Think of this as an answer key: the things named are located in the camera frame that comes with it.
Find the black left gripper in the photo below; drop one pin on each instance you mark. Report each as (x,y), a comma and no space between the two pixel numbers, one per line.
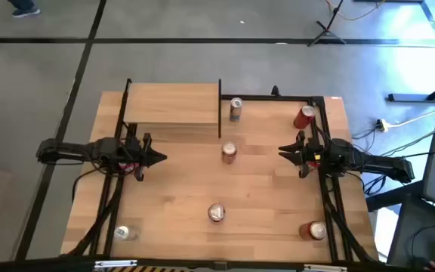
(142,153)

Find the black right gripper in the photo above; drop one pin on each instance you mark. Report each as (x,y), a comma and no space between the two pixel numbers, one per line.
(310,153)

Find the red can with black script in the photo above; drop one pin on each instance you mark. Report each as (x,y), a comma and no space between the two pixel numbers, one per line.
(303,118)

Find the slim blue Red Bull can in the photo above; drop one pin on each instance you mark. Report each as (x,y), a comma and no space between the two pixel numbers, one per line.
(235,111)

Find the red Coca-Cola Star Wars can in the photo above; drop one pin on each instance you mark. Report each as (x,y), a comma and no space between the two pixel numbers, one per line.
(216,213)

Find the silver soda can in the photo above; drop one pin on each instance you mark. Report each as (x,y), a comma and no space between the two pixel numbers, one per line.
(121,233)

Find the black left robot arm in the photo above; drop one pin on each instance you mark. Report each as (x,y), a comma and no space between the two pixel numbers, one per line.
(70,151)

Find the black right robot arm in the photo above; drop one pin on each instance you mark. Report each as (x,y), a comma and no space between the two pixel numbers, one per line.
(372,162)

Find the red soda can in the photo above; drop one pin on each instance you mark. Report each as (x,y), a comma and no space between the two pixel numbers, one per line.
(312,231)

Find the white power strip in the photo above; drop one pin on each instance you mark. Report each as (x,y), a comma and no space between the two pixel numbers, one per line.
(382,124)

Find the black desk foot bar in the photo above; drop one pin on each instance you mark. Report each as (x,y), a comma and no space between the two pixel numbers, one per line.
(391,198)
(406,97)

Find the yellow black hazard tape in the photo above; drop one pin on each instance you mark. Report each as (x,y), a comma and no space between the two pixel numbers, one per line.
(142,269)

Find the black tripod stand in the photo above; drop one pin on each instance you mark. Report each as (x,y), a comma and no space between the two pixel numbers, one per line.
(326,31)

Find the person's foot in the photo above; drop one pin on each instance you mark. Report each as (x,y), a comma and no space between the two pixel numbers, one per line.
(25,11)

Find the wooden shelf with black frame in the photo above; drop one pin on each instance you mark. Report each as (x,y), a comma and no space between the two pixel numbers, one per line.
(172,104)

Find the black aluminium frame rail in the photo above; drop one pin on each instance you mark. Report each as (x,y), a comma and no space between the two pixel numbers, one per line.
(118,196)
(329,208)
(255,97)
(70,266)

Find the black rail knob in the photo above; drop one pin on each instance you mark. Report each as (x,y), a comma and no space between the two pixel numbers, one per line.
(275,91)

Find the silver metal bracket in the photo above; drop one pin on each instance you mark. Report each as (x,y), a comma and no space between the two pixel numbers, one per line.
(115,263)
(325,268)

